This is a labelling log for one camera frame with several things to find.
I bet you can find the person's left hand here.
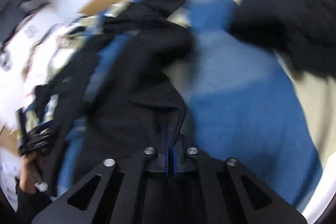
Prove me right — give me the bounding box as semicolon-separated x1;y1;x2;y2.
19;151;50;194

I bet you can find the black thick garment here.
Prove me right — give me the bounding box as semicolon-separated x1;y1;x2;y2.
230;0;336;80

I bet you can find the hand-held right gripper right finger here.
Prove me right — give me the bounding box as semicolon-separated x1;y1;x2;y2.
171;135;308;224

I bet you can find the white cabinet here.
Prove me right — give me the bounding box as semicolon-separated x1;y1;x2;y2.
0;4;63;72

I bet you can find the person's left forearm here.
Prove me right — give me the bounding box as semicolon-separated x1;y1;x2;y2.
14;185;54;220

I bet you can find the blue beige checked blanket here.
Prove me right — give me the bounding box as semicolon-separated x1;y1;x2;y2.
21;0;336;216

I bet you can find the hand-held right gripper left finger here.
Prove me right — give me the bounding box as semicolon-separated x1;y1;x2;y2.
31;124;172;224

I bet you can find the pink quilt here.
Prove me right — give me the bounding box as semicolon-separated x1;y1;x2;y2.
21;22;87;109

